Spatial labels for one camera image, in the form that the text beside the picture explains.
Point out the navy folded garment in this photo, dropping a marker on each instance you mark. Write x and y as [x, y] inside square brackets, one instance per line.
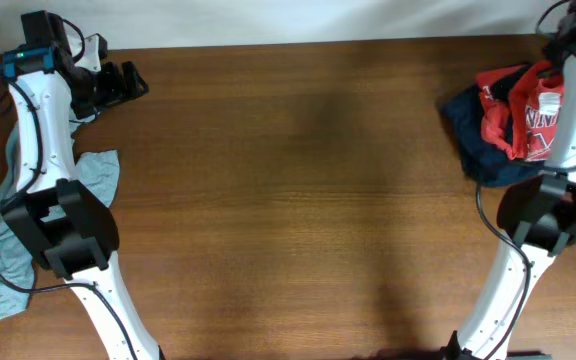
[480, 161]

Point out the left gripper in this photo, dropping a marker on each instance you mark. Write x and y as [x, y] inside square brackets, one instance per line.
[115, 90]

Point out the grey t-shirt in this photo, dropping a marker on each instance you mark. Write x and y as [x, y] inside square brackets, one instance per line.
[98, 171]

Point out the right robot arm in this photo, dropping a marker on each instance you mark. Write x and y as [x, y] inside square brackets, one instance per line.
[536, 220]

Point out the orange printed t-shirt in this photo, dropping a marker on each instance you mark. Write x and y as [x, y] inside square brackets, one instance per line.
[535, 103]

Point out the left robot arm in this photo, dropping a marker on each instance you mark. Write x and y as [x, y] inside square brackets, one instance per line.
[55, 80]

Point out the red folded garment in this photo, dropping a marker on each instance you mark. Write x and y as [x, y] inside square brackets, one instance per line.
[497, 127]

